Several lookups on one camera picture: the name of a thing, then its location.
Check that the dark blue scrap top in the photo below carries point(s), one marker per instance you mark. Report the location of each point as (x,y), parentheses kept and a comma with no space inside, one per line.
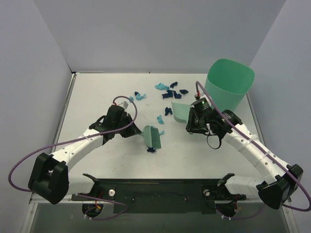
(173,84)

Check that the dark blue scrap right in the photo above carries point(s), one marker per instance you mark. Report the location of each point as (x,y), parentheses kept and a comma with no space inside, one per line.
(183,91)

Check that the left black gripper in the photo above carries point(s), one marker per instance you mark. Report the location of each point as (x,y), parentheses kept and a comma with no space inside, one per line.
(132,128)

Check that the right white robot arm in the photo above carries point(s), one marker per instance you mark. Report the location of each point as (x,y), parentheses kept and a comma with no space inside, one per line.
(277,181)

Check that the black mounting base plate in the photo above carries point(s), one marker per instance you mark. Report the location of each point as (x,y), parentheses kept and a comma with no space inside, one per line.
(165,196)

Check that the light blue scrap top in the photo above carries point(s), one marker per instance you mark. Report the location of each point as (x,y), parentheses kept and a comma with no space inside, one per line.
(162,86)

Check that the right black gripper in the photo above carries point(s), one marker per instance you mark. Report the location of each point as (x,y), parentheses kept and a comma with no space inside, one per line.
(191,120)

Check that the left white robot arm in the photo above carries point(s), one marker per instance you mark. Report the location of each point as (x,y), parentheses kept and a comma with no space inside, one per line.
(50,176)

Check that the green dustpan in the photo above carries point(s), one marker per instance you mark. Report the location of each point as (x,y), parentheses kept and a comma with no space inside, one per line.
(180,112)

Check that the dark blue scrap cluster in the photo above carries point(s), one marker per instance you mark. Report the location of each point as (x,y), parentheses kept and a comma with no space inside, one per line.
(170,94)

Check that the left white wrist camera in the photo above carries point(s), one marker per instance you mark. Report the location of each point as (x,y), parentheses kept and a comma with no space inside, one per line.
(124,105)

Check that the right mixed scrap pile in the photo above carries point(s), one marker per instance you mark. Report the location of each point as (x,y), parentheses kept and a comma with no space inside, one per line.
(151,150)

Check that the green plastic waste bin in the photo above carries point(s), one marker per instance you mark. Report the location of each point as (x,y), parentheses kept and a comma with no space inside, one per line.
(228,82)

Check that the light blue scrap centre-left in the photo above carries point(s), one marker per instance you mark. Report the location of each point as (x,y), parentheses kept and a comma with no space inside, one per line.
(137,96)

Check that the green hand brush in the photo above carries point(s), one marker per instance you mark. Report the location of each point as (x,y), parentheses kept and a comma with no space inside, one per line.
(151,137)

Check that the dark blue scrap centre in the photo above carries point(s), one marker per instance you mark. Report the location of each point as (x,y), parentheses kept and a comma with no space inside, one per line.
(168,111)

